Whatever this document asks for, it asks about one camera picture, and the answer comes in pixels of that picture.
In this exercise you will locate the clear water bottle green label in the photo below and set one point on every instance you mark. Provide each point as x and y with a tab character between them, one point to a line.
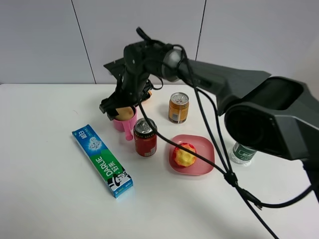
241	154

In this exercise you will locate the pink cup with handle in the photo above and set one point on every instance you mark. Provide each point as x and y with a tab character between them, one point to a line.
126	126

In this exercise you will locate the red yellow apple core toy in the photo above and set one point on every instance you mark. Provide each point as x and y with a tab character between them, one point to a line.
183	158

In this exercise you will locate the blue green toothpaste box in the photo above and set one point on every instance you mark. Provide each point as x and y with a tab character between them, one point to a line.
115	176

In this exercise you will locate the pink square plate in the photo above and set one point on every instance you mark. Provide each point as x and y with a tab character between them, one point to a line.
203	147

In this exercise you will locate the brown round potato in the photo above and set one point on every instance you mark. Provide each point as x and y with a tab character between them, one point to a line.
124	114

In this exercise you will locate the red soda can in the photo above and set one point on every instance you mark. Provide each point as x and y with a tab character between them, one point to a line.
145	138

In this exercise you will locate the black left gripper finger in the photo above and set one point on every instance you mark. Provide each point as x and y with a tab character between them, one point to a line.
108	105

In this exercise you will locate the orange drink can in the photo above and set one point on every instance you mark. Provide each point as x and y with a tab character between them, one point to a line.
178	107

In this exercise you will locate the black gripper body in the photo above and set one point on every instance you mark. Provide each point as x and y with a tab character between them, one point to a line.
133	70

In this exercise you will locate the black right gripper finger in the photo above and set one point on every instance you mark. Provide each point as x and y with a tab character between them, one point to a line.
112	114

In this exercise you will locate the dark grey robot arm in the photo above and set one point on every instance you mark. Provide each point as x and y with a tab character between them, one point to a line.
273	115

